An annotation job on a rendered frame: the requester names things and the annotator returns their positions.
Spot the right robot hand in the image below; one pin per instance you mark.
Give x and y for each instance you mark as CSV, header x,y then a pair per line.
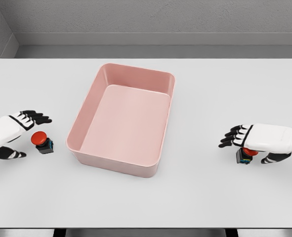
x,y
266,138

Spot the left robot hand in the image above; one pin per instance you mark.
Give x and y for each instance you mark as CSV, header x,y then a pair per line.
x,y
5,129

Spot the pink rectangular plastic basket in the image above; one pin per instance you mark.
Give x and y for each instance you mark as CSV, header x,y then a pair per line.
x,y
126,118

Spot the red button industrial switch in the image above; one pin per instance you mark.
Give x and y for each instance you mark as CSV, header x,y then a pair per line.
x,y
244,155
42,142

